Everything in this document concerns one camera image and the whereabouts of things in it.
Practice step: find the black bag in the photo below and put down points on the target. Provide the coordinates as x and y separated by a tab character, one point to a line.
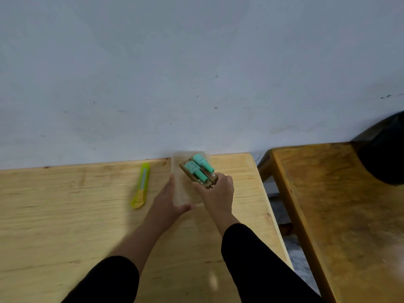
385	151

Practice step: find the person's right forearm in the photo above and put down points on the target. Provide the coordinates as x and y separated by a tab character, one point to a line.
252	261

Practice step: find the person's left hand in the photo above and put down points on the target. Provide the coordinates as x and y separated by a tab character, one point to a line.
164	206

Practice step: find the person's right thumb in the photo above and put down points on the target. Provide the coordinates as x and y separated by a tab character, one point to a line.
199	189

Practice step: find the clear plastic blister cover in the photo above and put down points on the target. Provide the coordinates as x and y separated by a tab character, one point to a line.
183	194

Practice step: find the dark wooden table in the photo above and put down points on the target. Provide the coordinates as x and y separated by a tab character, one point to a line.
341	217

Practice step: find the person's left thumb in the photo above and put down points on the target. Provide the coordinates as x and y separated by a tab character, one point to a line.
186	207

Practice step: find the brown cardboard backing card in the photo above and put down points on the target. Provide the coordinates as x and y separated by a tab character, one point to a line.
189	176

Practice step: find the person's right hand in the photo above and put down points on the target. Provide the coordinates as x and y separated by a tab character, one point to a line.
219	198

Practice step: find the green cylindrical battery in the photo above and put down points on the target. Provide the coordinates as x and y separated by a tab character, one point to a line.
203	163
197	171

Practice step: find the yellow-green utility knife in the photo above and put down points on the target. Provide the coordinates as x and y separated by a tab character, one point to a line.
141	187

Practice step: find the person's left forearm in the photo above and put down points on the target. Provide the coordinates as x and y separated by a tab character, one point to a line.
126	252

